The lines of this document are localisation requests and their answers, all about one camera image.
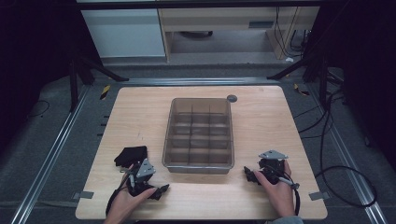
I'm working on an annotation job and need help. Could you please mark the hanging black desk cables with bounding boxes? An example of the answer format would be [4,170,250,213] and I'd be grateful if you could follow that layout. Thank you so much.
[274,7,312,60]

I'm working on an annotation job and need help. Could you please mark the translucent grey compartment box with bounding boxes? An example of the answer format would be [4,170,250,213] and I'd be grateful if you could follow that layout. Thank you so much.
[161,97,235,175]

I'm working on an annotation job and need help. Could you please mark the looped black floor cable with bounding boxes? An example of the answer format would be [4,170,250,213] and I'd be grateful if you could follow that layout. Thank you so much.
[315,90,378,209]

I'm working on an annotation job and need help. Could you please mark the yellow black tape strip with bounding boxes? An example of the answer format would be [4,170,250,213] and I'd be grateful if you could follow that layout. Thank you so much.
[99,84,112,101]
[292,82,311,97]

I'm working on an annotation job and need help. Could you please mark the thin black floor cable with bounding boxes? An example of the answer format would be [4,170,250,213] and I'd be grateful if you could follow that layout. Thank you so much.
[27,99,50,119]

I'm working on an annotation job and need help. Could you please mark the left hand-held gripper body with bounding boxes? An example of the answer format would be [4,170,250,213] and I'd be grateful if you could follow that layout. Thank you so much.
[120,158,157,198]

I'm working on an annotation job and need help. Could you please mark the black cloth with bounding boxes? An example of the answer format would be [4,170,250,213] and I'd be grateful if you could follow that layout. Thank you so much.
[113,145,149,169]

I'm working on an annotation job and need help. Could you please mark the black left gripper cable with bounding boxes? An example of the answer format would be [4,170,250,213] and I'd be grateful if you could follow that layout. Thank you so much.
[105,169,135,217]

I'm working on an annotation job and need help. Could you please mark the black metal stand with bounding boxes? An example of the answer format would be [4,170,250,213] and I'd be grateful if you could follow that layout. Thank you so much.
[266,54,345,110]
[68,55,131,114]

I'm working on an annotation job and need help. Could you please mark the person's right hand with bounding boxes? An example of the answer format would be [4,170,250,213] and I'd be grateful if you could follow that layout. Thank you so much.
[253,161,296,218]

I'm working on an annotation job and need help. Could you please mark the white cabinet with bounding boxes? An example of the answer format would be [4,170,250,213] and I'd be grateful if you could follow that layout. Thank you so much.
[80,8,166,59]

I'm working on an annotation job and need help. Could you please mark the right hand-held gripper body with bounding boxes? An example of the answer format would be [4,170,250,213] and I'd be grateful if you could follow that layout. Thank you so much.
[257,149,290,185]

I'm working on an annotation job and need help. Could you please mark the aluminium floor rail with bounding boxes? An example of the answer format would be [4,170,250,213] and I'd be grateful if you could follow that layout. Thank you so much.
[10,84,92,224]
[119,77,281,87]
[305,83,390,224]

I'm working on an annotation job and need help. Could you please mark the person's left hand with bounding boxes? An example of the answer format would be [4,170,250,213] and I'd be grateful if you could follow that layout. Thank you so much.
[104,164,159,224]

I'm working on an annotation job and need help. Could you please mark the grey tape piece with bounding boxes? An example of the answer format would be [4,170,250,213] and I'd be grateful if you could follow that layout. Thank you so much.
[72,190,95,201]
[308,191,331,202]

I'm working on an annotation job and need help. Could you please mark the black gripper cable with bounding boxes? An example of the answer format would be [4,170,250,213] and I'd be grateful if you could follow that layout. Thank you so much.
[267,166,302,217]
[105,169,135,217]

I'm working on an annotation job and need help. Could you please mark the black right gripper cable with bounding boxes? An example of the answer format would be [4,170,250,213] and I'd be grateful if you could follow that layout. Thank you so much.
[267,166,302,217]

